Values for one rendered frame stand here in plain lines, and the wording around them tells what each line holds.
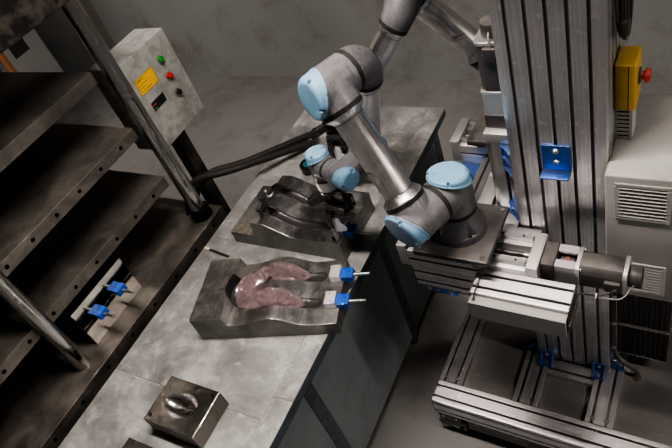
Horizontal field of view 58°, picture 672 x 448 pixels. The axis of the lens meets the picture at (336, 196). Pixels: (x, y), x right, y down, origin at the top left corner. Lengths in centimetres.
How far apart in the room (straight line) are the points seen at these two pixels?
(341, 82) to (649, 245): 92
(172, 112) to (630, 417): 206
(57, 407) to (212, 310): 64
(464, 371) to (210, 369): 98
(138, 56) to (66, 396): 127
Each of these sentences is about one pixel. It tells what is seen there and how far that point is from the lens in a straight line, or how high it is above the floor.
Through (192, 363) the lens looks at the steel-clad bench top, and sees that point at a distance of 216.
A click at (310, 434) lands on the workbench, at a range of 218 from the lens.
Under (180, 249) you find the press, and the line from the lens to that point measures 259.
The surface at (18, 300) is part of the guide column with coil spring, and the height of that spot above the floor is 118.
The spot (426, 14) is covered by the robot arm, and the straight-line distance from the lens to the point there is 201.
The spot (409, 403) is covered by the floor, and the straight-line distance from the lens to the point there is 273.
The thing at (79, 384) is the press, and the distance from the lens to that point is 241.
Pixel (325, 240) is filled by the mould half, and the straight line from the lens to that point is 214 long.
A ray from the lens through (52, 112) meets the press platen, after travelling 227.
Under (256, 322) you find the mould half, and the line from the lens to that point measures 203.
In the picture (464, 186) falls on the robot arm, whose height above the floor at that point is 124.
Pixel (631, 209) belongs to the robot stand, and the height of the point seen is 112.
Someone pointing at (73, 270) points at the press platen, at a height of 104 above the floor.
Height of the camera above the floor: 236
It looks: 40 degrees down
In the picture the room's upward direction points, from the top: 22 degrees counter-clockwise
